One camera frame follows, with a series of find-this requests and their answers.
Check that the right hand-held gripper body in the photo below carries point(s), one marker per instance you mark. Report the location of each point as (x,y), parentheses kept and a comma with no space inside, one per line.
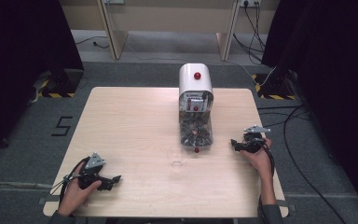
(253,141)

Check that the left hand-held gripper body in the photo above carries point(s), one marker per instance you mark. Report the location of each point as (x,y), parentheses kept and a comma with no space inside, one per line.
(90,174)

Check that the person's right hand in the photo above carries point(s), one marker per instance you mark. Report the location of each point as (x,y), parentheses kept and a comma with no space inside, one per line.
(259,161)

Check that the person's left hand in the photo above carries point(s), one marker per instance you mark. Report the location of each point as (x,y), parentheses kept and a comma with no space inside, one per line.
(74,196)

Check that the white dispenser machine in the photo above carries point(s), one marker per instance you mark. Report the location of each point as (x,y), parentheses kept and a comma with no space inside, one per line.
(195,105)

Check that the black stand base striped tape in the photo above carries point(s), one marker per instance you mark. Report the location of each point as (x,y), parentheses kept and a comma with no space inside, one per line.
(275,90)
(62,84)

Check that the clear glass cup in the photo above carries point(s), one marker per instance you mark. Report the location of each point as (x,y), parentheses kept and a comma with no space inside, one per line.
(177,160)

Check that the black curtain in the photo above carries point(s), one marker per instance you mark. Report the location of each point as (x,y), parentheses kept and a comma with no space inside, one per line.
(335,77)
(18,62)

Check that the white wall socket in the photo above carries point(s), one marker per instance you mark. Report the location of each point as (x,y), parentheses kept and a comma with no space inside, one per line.
(250,2)

